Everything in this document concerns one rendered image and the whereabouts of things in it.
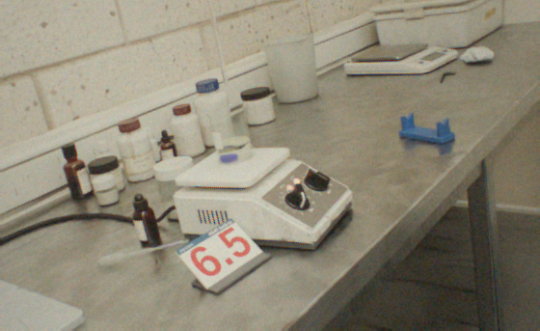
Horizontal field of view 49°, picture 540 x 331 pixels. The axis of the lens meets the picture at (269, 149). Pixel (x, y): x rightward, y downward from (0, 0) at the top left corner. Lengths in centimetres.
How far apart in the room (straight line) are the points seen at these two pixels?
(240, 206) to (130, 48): 64
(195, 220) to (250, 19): 88
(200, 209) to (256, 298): 17
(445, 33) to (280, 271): 123
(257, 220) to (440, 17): 118
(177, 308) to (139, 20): 78
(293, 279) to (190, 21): 87
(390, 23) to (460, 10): 22
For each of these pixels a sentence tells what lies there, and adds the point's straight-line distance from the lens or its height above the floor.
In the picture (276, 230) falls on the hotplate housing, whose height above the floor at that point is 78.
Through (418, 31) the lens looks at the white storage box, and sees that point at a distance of 183.
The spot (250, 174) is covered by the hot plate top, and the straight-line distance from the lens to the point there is 73.
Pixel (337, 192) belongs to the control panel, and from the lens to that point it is 77.
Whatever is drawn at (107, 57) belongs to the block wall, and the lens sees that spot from 125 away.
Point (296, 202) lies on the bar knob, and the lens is 72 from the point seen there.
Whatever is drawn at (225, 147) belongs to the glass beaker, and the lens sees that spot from 78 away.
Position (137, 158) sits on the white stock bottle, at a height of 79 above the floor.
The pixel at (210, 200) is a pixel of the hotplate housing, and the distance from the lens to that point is 75.
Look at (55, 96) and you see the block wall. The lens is 118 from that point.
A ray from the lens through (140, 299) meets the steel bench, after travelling 70.
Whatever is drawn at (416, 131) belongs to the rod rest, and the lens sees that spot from 105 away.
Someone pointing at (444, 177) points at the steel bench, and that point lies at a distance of 88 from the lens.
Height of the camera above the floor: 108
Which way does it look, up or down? 17 degrees down
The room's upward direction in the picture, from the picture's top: 11 degrees counter-clockwise
